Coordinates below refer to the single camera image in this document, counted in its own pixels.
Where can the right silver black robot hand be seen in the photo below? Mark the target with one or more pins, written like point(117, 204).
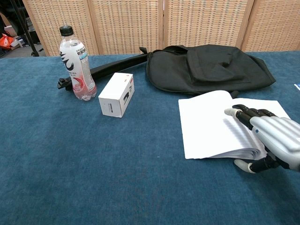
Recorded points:
point(276, 138)

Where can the white lined paper notebook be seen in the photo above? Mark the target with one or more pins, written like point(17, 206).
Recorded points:
point(206, 126)

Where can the black fabric shoulder bag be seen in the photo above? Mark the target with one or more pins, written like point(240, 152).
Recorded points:
point(206, 68)

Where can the white cardboard product box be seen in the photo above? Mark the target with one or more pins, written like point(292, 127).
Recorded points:
point(114, 96)

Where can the blue felt table mat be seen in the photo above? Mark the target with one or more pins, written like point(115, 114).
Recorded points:
point(93, 164)

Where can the woven rattan folding screen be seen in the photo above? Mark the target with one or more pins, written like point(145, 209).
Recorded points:
point(126, 23)

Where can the clear drink bottle black cap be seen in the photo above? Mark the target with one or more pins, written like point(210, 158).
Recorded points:
point(75, 68)

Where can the black tripod stand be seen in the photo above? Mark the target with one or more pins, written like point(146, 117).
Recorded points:
point(28, 32)

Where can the orange white plastic bag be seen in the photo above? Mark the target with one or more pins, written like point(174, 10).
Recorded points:
point(5, 42)

